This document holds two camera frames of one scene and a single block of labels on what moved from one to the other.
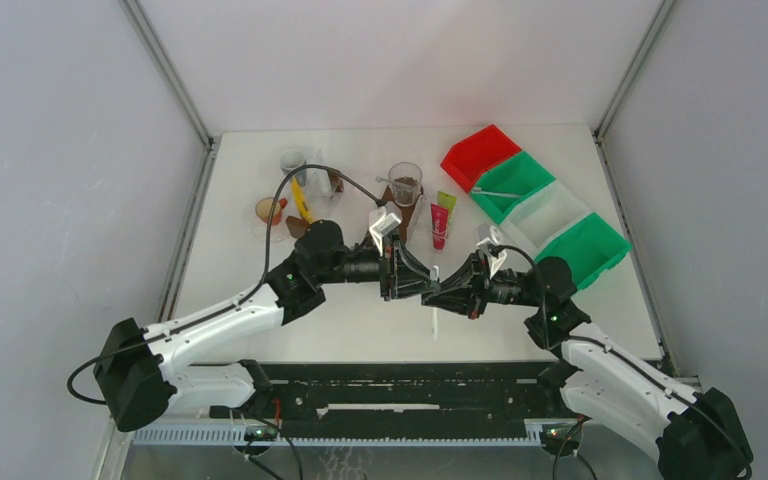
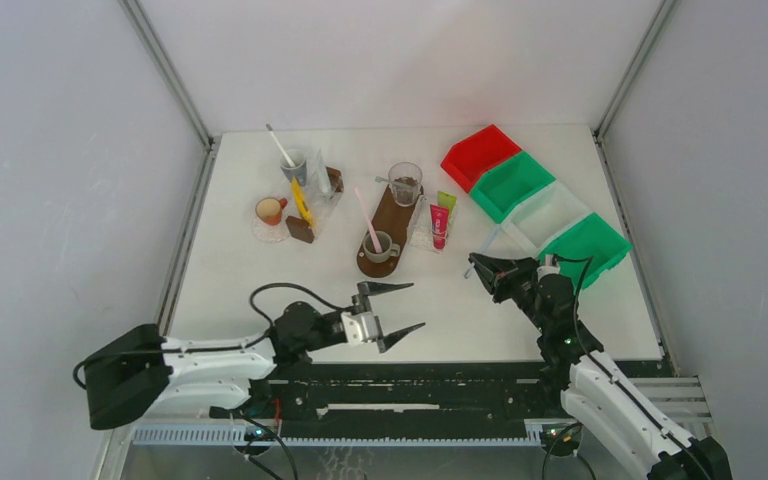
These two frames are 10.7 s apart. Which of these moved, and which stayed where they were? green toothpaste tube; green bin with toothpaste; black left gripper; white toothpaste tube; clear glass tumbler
Moved: black left gripper
Stayed: green bin with toothpaste; white toothpaste tube; green toothpaste tube; clear glass tumbler
